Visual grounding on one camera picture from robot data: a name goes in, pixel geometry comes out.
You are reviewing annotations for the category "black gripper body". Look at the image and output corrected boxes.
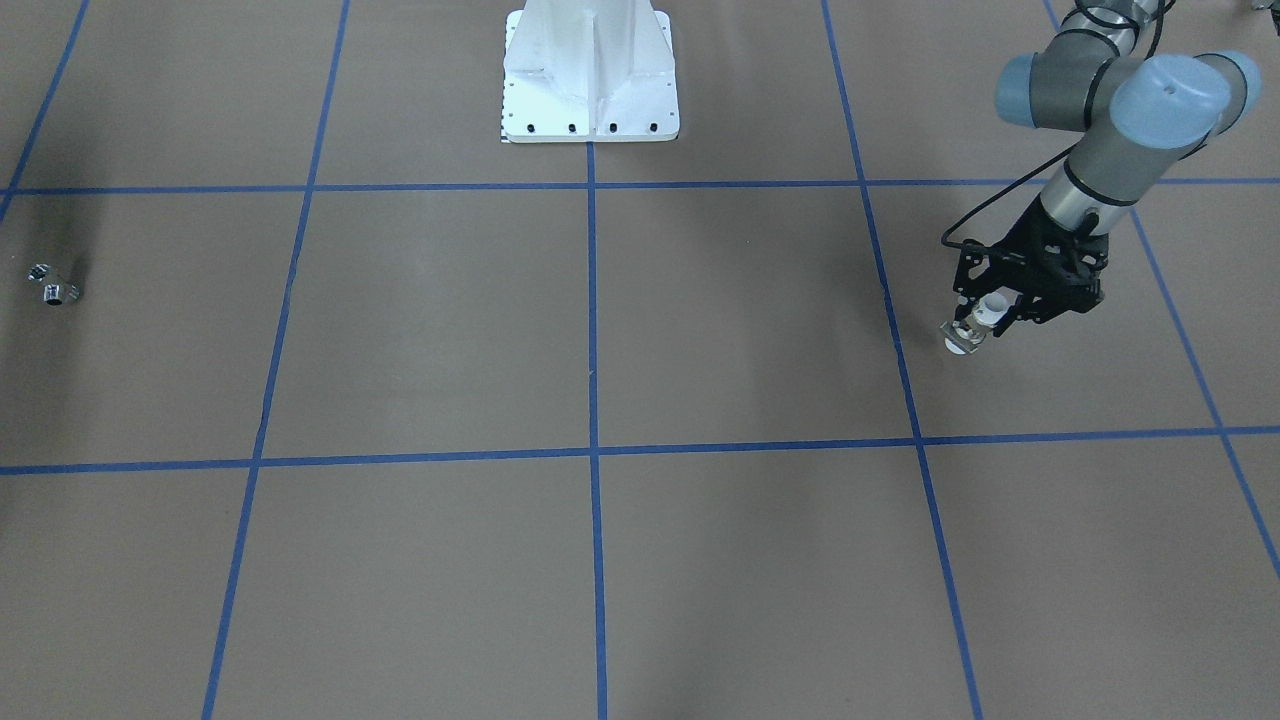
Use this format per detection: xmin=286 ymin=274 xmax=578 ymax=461
xmin=951 ymin=199 xmax=1108 ymax=323

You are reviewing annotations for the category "PPR valve with metal handle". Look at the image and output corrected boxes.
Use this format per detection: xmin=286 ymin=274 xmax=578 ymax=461
xmin=940 ymin=292 xmax=1011 ymax=356

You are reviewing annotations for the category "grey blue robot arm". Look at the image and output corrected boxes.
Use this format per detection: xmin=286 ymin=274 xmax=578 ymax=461
xmin=940 ymin=1 xmax=1263 ymax=355

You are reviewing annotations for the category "chrome tee pipe fitting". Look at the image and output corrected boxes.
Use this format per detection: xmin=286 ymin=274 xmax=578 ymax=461
xmin=27 ymin=263 xmax=81 ymax=307

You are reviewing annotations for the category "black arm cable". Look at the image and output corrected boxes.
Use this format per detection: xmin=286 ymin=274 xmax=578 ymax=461
xmin=940 ymin=0 xmax=1166 ymax=251

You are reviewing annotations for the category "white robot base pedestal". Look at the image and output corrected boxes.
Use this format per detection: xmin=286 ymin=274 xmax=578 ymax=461
xmin=500 ymin=1 xmax=681 ymax=143

